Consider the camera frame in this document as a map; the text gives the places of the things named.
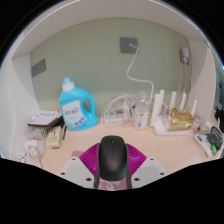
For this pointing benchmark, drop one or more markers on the blue detergent bottle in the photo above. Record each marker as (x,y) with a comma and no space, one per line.
(73,110)

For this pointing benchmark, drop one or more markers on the black computer mouse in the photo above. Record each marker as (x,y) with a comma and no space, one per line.
(112,156)

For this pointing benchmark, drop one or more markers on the small round tin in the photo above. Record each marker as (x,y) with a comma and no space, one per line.
(197,123)

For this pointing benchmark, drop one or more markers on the clear plastic bag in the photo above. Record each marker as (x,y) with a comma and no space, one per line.
(33,143)

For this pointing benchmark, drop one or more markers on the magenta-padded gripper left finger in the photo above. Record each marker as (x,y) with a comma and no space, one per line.
(88,160)

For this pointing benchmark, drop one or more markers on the gold foil bag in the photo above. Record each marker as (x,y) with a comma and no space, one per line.
(180,120)

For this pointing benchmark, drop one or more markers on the black pen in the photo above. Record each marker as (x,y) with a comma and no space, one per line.
(64,131)

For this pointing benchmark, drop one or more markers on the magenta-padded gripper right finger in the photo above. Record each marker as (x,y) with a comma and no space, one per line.
(136,160)

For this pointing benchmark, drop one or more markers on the pink mouse pad with drawing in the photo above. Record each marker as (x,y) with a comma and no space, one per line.
(111,185)

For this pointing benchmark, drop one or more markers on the black bag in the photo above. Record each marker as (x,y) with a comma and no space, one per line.
(220,118)

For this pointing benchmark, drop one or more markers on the white wall charger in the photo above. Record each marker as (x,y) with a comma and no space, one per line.
(185,55)

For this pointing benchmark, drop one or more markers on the small green item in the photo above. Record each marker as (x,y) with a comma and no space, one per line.
(214,149)

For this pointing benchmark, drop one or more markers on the grey wall socket plate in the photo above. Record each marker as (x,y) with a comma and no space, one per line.
(38,68)
(126,45)

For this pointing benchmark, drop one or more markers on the white remote control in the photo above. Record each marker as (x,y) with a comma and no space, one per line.
(202,143)

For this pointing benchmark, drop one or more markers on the stack of booklets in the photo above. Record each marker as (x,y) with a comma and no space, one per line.
(45,117)

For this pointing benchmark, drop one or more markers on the small yellow box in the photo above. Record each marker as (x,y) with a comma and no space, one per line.
(54,137)

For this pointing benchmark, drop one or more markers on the black pouch with green trim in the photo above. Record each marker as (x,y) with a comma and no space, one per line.
(215,136)

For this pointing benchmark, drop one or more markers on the white router with antennas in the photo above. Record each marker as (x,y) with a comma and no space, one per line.
(160,128)

